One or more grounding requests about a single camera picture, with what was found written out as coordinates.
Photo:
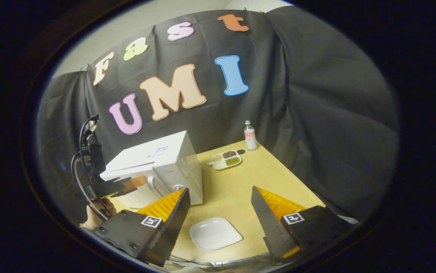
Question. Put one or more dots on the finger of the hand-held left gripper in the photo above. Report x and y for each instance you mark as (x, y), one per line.
(123, 185)

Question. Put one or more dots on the white square plate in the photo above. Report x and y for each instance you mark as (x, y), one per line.
(214, 233)

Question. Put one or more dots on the white microwave oven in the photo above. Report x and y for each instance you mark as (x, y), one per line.
(153, 155)

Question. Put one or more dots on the black backdrop cloth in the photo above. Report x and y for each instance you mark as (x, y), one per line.
(335, 113)

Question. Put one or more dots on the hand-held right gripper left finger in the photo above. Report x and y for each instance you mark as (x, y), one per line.
(172, 227)

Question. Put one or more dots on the small pink label bottle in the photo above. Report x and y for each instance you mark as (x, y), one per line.
(250, 138)

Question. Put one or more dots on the white divided bean tray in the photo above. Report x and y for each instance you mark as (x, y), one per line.
(225, 160)

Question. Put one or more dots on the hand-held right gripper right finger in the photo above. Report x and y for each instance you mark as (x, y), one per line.
(269, 223)

